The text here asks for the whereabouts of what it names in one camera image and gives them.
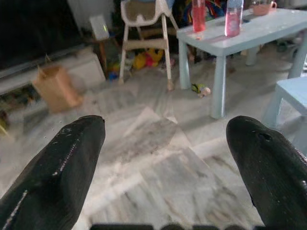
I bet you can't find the yellow plush toy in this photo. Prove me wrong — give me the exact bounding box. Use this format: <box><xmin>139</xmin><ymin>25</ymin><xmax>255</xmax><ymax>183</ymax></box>
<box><xmin>132</xmin><ymin>47</ymin><xmax>164</xmax><ymax>70</ymax></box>

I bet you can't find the white baby high chair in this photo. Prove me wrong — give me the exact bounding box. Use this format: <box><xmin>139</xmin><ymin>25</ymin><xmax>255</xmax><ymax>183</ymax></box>
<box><xmin>119</xmin><ymin>0</ymin><xmax>178</xmax><ymax>91</ymax></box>

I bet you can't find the small colourful floor toy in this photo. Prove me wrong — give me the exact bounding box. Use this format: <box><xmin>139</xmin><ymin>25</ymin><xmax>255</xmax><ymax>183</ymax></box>
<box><xmin>191</xmin><ymin>83</ymin><xmax>212</xmax><ymax>98</ymax></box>

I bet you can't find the brown paper bag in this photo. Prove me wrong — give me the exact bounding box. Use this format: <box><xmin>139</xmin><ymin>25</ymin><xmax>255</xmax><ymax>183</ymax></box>
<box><xmin>32</xmin><ymin>55</ymin><xmax>84</xmax><ymax>114</ymax></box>

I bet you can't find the white television console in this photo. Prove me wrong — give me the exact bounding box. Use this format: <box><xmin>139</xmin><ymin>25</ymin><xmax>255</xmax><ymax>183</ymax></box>
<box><xmin>0</xmin><ymin>45</ymin><xmax>106</xmax><ymax>130</ymax></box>

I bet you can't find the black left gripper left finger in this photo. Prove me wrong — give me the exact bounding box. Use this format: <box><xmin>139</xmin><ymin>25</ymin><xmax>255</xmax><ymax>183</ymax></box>
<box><xmin>0</xmin><ymin>115</ymin><xmax>106</xmax><ymax>230</ymax></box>

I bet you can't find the black flat television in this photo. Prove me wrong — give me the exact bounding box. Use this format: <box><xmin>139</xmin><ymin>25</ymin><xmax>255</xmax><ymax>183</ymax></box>
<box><xmin>0</xmin><ymin>0</ymin><xmax>81</xmax><ymax>72</ymax></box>

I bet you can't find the light blue plastic stool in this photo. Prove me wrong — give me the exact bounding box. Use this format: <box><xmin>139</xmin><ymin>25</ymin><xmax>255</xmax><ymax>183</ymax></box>
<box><xmin>260</xmin><ymin>76</ymin><xmax>307</xmax><ymax>136</ymax></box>

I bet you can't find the plain pink drink bottle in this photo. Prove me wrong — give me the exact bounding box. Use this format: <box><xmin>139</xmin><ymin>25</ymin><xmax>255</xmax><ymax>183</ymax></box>
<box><xmin>192</xmin><ymin>0</ymin><xmax>207</xmax><ymax>33</ymax></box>

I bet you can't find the pink cup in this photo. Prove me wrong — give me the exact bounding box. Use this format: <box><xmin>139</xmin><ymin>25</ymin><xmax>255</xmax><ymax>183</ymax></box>
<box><xmin>250</xmin><ymin>0</ymin><xmax>278</xmax><ymax>16</ymax></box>

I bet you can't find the labelled pink drink bottle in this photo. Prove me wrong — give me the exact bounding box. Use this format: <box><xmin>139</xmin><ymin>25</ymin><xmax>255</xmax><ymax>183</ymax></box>
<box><xmin>224</xmin><ymin>0</ymin><xmax>245</xmax><ymax>38</ymax></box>

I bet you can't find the white router box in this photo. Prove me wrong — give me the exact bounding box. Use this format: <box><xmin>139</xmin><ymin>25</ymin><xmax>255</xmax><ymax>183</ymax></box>
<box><xmin>89</xmin><ymin>15</ymin><xmax>110</xmax><ymax>41</ymax></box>

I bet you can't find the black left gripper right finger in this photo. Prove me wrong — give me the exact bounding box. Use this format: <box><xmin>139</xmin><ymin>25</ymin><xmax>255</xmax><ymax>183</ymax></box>
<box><xmin>226</xmin><ymin>115</ymin><xmax>307</xmax><ymax>230</ymax></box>

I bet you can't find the dark wooden side table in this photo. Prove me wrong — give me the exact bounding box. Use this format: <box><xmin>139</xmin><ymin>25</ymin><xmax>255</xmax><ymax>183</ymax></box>
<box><xmin>90</xmin><ymin>37</ymin><xmax>122</xmax><ymax>81</ymax></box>

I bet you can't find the light blue plastic table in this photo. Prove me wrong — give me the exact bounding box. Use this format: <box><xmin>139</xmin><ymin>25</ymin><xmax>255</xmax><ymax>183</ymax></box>
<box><xmin>177</xmin><ymin>8</ymin><xmax>307</xmax><ymax>120</ymax></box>

